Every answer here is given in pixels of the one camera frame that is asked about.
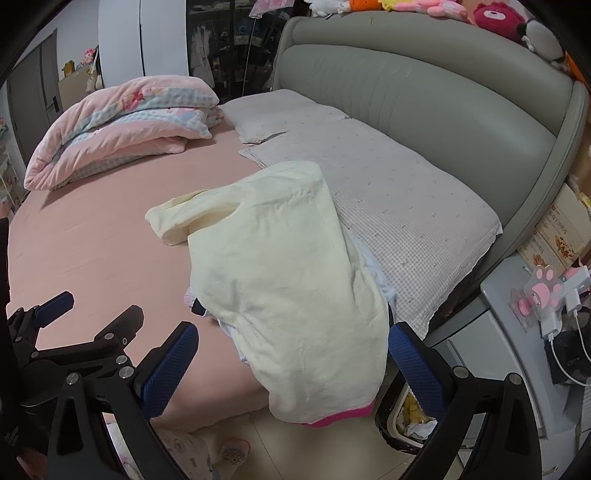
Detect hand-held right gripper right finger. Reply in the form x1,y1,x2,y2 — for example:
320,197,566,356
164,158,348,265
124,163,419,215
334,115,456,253
389,322,543,480

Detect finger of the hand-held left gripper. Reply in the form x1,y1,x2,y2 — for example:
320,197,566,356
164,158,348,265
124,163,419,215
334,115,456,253
25,305,145,384
7,291,75,352

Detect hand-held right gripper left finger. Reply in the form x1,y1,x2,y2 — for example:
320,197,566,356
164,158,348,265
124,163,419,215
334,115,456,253
44,322,200,480

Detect cream and pink sweatshirt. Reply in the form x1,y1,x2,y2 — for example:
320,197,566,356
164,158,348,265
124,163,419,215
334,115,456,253
144,160,391,428

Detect black and white basket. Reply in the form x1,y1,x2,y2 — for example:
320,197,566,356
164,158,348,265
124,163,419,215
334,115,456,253
375,383,444,455

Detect person's pajama leg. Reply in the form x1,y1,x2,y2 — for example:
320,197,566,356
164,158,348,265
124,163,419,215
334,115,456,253
157,427,218,480

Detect white bedside cabinet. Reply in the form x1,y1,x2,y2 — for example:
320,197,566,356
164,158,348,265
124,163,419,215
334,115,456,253
425,256,591,444

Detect white jacket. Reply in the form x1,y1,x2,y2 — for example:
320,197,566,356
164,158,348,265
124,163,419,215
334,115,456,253
184,231,399,367

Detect pink plush slipper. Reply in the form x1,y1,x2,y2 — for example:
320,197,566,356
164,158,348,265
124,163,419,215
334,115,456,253
217,436,252,467

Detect white shelf rack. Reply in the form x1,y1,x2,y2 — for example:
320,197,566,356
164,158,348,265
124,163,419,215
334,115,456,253
0,115,24,213

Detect pink cat paw holder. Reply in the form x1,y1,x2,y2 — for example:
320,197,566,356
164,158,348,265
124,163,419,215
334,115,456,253
510,267,566,333

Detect white power adapter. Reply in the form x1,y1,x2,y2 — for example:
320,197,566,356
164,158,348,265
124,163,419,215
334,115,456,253
540,286,587,342

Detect black pouch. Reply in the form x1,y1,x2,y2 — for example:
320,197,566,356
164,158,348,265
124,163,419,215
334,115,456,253
551,323,591,384

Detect pale checked pillow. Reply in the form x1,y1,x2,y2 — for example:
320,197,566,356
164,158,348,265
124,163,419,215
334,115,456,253
238,117,504,335
217,89,352,146

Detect pink printed quilt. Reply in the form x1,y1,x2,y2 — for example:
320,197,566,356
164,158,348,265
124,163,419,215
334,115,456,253
23,75,221,191

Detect printed cardboard box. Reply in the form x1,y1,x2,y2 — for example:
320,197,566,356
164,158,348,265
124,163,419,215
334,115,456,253
517,182,591,278

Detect grey door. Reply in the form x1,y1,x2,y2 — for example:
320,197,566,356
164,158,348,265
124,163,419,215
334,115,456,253
7,28,63,153

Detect beige cabinet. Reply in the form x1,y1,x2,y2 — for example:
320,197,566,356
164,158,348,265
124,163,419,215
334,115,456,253
58,60,105,112

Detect white wardrobe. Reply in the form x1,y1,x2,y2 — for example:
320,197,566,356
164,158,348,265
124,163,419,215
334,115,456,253
98,0,190,88

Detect grey padded headboard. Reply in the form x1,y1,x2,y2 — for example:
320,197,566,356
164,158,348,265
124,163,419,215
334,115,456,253
270,4,591,352

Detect row of plush toys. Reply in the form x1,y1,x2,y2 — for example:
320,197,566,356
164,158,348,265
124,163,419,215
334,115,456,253
307,0,589,86

